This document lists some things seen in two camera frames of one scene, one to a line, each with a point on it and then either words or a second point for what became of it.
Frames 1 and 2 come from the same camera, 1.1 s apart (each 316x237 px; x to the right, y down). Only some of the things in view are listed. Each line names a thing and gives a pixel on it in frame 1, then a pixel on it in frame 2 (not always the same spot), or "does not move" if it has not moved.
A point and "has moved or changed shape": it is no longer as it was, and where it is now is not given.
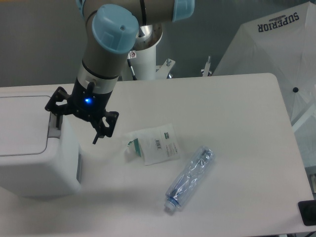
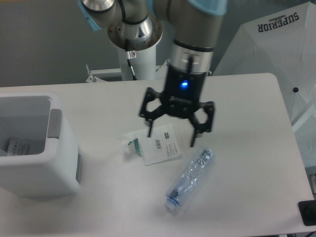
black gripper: [88, 103] -> [182, 91]
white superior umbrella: [283, 44] does not move
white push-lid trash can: [36, 159] has moved or changed shape
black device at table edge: [307, 211] does not move
